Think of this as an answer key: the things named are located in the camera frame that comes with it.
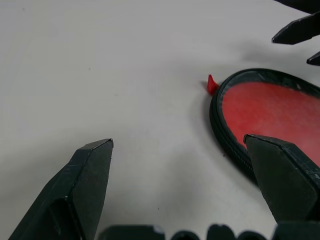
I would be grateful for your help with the red table tennis paddle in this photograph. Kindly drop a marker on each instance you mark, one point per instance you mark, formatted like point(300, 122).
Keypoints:
point(262, 112)

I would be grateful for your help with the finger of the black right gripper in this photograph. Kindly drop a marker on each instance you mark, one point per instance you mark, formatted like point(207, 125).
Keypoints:
point(315, 59)
point(297, 30)

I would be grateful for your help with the black mesh paddle case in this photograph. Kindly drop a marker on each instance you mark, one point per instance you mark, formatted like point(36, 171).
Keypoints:
point(217, 125)

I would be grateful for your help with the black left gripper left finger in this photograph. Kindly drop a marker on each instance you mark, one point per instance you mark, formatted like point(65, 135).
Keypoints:
point(82, 187)

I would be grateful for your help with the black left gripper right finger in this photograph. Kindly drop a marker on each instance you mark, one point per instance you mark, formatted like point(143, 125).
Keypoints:
point(282, 180)

